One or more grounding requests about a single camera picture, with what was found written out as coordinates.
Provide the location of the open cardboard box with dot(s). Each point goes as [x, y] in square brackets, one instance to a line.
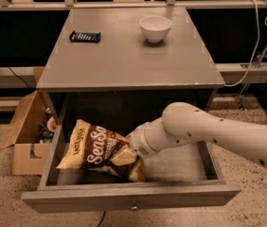
[29, 154]

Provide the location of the round metal drawer knob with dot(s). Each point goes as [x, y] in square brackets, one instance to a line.
[134, 208]

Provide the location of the grey open top drawer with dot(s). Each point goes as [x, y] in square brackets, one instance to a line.
[177, 177]

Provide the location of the white bowl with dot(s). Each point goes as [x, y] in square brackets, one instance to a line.
[155, 28]

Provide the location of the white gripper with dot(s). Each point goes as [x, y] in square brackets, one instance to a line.
[138, 141]

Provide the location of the grey cabinet counter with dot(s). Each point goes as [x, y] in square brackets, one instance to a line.
[123, 59]

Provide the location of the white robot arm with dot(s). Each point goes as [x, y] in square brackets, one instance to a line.
[181, 124]

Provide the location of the brown chip bag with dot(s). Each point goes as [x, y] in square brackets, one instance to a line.
[91, 147]

